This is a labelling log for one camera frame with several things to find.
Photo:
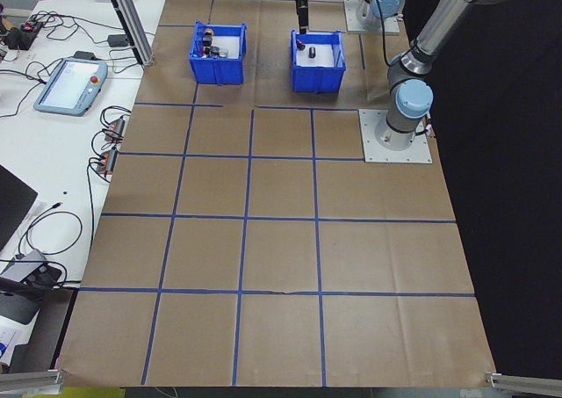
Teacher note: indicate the blue plastic storage bin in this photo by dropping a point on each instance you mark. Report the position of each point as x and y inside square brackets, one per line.
[316, 79]

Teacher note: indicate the blue battery storage bin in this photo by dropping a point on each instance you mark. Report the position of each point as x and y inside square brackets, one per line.
[215, 70]

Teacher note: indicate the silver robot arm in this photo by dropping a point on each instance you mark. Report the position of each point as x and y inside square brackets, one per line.
[386, 5]
[441, 18]

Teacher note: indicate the black cylindrical battery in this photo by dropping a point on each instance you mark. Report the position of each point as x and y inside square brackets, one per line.
[312, 52]

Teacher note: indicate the silver battery cell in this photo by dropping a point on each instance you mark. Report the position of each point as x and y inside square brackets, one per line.
[224, 54]

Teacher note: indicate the dark battery module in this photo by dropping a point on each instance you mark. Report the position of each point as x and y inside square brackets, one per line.
[215, 51]

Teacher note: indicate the orange battery cell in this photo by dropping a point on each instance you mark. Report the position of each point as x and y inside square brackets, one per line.
[207, 32]

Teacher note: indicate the black battery pack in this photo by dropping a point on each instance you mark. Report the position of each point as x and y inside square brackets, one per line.
[205, 43]

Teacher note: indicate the small black box device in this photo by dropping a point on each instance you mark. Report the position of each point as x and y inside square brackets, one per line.
[46, 276]

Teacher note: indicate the white printed box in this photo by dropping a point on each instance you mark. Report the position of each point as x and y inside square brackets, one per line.
[8, 341]

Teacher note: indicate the white bin liner sheet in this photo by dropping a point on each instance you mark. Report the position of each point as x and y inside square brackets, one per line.
[325, 57]

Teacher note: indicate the small parts in left bin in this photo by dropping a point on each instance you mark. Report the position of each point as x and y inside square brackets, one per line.
[232, 44]

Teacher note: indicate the black power adapter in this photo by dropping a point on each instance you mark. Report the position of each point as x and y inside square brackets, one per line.
[117, 41]

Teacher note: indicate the orange black USB hub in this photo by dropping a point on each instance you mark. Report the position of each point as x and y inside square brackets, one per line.
[115, 128]
[106, 161]

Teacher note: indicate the small black power brick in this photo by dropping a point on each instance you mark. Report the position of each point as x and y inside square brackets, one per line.
[85, 55]

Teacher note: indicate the blue grey teach pendant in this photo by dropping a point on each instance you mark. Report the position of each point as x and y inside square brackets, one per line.
[66, 86]

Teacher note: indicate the red black electronics board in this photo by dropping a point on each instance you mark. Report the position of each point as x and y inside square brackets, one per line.
[31, 26]

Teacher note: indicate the white side table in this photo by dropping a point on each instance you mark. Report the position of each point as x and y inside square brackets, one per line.
[57, 152]

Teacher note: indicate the dark cluttered device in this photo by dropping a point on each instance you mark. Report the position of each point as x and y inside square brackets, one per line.
[19, 40]

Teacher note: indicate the black laptop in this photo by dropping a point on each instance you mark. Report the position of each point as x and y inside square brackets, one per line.
[13, 204]

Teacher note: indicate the grey USB dock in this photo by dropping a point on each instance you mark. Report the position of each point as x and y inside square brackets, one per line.
[24, 264]

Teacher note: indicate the white square base plate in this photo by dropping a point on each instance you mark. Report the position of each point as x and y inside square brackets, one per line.
[417, 152]
[353, 20]

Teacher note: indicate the aluminium profile post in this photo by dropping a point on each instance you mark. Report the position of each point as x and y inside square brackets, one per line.
[131, 24]

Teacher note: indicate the aluminium profile rail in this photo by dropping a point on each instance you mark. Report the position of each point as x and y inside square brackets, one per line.
[30, 380]
[522, 382]

